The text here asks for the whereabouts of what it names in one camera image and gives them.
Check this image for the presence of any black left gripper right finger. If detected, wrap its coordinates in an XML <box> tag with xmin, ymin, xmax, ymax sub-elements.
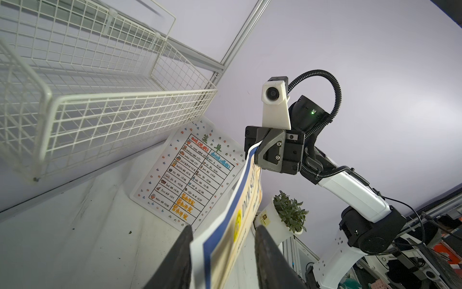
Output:
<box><xmin>255</xmin><ymin>226</ymin><xmax>307</xmax><ymax>289</ymax></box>

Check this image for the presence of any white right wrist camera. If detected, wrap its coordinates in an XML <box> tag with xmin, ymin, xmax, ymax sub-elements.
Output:
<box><xmin>261</xmin><ymin>76</ymin><xmax>291</xmax><ymax>130</ymax></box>

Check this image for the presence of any potted green plant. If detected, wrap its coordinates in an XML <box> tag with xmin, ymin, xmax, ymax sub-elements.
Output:
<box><xmin>253</xmin><ymin>190</ymin><xmax>309</xmax><ymax>246</ymax></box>

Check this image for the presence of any large white board front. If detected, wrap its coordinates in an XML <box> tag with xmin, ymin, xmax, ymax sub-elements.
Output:
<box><xmin>129</xmin><ymin>116</ymin><xmax>247</xmax><ymax>232</ymax></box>

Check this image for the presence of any large dim sum menu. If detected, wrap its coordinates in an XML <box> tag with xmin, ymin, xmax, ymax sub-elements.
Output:
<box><xmin>189</xmin><ymin>140</ymin><xmax>263</xmax><ymax>289</ymax></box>

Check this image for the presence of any dotted table price menu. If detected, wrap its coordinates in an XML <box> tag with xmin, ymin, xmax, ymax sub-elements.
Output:
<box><xmin>134</xmin><ymin>120</ymin><xmax>243</xmax><ymax>226</ymax></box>

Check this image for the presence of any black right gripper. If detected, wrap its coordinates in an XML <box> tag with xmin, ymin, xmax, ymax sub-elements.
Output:
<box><xmin>244</xmin><ymin>126</ymin><xmax>305</xmax><ymax>175</ymax></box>

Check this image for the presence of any white wire wall basket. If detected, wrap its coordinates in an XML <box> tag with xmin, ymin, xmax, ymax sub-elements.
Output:
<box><xmin>1</xmin><ymin>1</ymin><xmax>217</xmax><ymax>182</ymax></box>

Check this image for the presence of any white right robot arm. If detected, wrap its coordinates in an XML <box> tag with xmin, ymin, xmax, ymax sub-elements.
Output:
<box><xmin>245</xmin><ymin>69</ymin><xmax>406</xmax><ymax>289</ymax></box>

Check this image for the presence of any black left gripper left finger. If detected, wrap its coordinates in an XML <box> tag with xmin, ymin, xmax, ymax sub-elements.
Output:
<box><xmin>143</xmin><ymin>225</ymin><xmax>193</xmax><ymax>289</ymax></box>

